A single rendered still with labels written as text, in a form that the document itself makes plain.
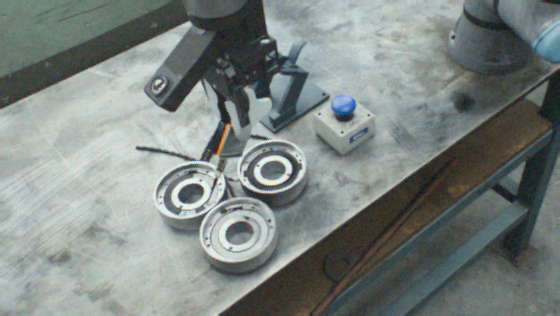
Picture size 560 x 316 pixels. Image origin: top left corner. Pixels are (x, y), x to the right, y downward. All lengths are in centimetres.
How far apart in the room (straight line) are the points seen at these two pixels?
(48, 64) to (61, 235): 166
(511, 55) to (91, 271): 75
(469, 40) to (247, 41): 48
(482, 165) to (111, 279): 76
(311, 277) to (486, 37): 53
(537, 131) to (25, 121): 102
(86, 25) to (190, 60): 186
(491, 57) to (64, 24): 181
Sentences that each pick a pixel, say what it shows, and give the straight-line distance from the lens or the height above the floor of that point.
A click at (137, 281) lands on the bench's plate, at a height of 80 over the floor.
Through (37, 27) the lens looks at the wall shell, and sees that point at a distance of 248.
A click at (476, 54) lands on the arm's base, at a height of 84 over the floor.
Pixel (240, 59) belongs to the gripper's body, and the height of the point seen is 107.
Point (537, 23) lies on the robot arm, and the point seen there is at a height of 98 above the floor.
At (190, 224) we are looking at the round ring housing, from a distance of 86.
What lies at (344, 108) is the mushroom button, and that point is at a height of 87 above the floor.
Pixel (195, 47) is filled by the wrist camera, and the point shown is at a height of 109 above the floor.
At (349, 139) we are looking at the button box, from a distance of 92.
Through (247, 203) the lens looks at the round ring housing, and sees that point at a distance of 86.
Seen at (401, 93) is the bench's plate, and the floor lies 80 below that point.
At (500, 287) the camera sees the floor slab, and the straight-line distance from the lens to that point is 176.
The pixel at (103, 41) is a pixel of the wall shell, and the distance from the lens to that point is 260.
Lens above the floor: 151
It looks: 45 degrees down
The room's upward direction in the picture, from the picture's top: 6 degrees counter-clockwise
